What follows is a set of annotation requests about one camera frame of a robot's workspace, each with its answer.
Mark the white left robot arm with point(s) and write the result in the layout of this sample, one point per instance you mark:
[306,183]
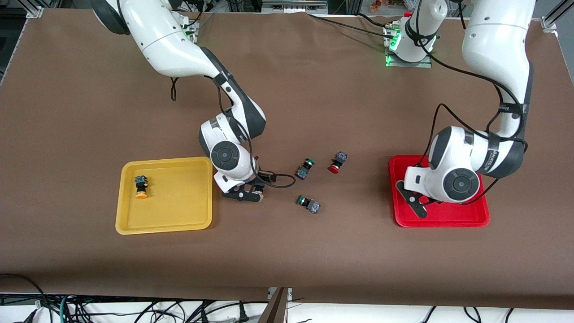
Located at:
[493,40]

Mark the aluminium frame profile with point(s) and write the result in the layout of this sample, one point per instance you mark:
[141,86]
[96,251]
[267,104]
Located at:
[35,12]
[550,22]

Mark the yellow plastic tray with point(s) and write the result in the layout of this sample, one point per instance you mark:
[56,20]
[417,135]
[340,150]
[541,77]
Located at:
[179,211]

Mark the yellow mushroom push button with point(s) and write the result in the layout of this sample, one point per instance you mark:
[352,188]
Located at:
[141,186]

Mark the red plastic tray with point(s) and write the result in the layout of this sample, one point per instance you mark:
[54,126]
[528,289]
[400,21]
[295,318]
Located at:
[453,217]

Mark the brown table cover sheet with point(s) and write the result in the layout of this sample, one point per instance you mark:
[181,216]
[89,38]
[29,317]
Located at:
[287,112]

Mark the dark brown table leg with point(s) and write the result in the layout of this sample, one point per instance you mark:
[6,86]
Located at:
[274,312]

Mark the metal rack equipment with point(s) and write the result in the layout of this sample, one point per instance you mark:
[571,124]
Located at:
[293,5]

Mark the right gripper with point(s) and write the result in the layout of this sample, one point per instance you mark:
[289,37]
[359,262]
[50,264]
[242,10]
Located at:
[256,183]

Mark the red mushroom push button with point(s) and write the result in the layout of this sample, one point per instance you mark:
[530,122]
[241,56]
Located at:
[334,168]

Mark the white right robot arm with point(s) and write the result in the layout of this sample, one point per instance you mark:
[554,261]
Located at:
[170,49]

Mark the green mushroom push button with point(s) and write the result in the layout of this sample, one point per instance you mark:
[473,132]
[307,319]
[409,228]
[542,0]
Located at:
[314,207]
[302,172]

